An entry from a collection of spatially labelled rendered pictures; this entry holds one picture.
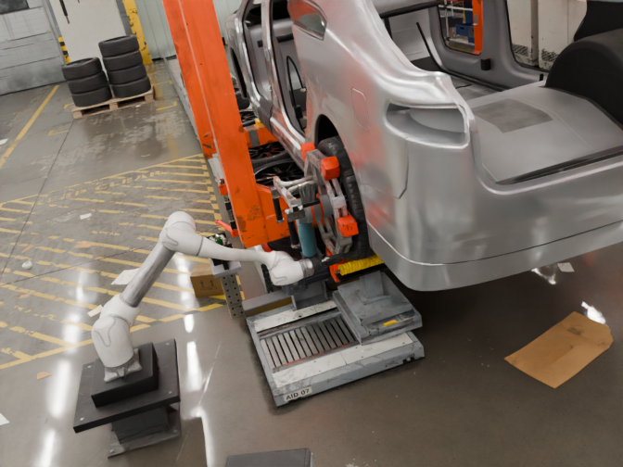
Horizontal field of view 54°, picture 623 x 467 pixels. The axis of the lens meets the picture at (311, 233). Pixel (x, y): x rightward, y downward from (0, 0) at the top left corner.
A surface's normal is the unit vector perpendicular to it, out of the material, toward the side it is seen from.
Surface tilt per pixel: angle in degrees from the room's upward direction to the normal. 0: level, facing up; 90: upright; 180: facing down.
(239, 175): 90
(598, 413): 0
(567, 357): 1
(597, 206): 108
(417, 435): 0
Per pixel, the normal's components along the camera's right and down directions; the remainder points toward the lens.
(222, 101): 0.27, 0.38
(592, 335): -0.33, -0.78
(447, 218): -0.22, 0.55
